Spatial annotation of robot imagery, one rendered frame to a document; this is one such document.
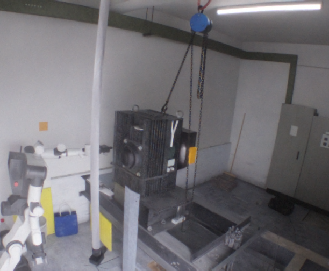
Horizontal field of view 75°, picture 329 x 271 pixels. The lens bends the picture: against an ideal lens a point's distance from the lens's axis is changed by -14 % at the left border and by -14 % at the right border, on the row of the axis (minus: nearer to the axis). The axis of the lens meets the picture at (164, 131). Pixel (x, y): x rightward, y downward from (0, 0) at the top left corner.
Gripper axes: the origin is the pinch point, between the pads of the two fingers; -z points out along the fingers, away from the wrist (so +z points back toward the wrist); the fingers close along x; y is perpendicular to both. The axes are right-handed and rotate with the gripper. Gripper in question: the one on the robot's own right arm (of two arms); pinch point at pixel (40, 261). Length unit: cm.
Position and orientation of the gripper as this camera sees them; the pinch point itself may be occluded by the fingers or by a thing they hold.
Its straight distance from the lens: 218.9
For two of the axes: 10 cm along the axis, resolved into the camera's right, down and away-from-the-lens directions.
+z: 1.0, -9.8, -1.8
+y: -6.1, -2.0, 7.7
